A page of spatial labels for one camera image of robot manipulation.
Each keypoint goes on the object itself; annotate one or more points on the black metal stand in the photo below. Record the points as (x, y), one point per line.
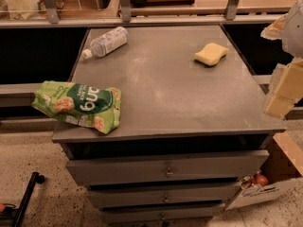
(35, 178)

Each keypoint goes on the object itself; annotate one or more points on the top grey drawer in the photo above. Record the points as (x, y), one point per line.
(161, 168)

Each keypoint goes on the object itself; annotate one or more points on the grey drawer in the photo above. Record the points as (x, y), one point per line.
(161, 168)
(150, 195)
(168, 212)

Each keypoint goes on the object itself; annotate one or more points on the red item in box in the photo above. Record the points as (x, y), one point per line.
(260, 179)

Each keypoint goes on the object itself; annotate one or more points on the metal railing frame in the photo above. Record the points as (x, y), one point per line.
(76, 13)

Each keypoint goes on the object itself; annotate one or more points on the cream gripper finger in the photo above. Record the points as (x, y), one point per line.
(274, 31)
(285, 89)

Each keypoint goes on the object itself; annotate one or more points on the middle grey drawer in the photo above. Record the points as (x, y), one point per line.
(150, 195)

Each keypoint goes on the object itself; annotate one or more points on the yellow sponge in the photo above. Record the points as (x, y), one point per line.
(211, 54)

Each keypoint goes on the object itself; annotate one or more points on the green rice chip bag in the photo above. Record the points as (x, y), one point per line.
(80, 104)

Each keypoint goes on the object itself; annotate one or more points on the cardboard box on floor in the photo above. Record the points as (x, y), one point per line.
(283, 169)

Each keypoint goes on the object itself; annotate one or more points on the bottom grey drawer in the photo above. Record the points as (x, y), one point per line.
(168, 212)

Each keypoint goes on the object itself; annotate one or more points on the clear plastic water bottle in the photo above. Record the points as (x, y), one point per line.
(106, 43)

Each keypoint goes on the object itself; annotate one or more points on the grey drawer cabinet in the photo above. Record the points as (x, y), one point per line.
(171, 104)

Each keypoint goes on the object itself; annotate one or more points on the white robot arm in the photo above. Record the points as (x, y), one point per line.
(292, 42)

